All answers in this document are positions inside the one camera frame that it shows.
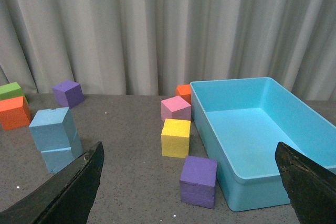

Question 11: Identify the orange foam cube left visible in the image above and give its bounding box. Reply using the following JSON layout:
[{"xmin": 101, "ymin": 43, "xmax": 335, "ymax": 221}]
[{"xmin": 1, "ymin": 96, "xmax": 32, "ymax": 131}]

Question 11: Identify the light blue foam cube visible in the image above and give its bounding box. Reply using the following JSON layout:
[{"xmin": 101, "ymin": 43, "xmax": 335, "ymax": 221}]
[
  {"xmin": 29, "ymin": 107, "xmax": 77, "ymax": 152},
  {"xmin": 41, "ymin": 132, "xmax": 83, "ymax": 173}
]

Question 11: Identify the grey pleated curtain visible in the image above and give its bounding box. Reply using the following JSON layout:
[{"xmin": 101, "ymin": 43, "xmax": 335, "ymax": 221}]
[{"xmin": 1, "ymin": 0, "xmax": 335, "ymax": 101}]

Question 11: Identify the yellow foam cube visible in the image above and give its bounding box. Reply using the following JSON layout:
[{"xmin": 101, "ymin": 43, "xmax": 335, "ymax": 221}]
[{"xmin": 161, "ymin": 119, "xmax": 191, "ymax": 158}]

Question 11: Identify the light blue plastic bin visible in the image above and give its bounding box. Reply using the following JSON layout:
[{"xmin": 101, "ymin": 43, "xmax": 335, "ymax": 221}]
[{"xmin": 191, "ymin": 77, "xmax": 335, "ymax": 212}]

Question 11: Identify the orange foam cube right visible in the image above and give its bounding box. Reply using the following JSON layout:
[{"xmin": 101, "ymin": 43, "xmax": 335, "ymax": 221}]
[{"xmin": 175, "ymin": 84, "xmax": 192, "ymax": 104}]

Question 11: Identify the orange foam cube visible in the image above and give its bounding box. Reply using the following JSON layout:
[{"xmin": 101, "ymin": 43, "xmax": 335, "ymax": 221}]
[
  {"xmin": 1, "ymin": 96, "xmax": 32, "ymax": 131},
  {"xmin": 175, "ymin": 84, "xmax": 192, "ymax": 104}
]

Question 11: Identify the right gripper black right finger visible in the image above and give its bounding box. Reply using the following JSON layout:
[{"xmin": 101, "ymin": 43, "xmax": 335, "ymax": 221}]
[{"xmin": 275, "ymin": 142, "xmax": 335, "ymax": 223}]

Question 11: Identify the purple foam cube near curtain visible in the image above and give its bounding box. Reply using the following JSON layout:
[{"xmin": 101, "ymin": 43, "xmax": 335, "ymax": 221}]
[{"xmin": 52, "ymin": 80, "xmax": 85, "ymax": 108}]

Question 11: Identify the pink foam cube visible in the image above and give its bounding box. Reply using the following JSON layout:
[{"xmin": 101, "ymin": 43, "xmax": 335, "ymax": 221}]
[{"xmin": 161, "ymin": 95, "xmax": 191, "ymax": 122}]

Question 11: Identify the purple foam cube front right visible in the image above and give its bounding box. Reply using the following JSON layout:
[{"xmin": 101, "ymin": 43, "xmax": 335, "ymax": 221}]
[{"xmin": 180, "ymin": 156, "xmax": 217, "ymax": 209}]

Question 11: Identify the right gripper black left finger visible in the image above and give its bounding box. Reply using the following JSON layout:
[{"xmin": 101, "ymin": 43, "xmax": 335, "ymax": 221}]
[{"xmin": 1, "ymin": 142, "xmax": 104, "ymax": 223}]

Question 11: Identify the green foam cube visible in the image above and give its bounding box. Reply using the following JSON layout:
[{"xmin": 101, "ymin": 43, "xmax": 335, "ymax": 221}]
[{"xmin": 0, "ymin": 82, "xmax": 28, "ymax": 102}]

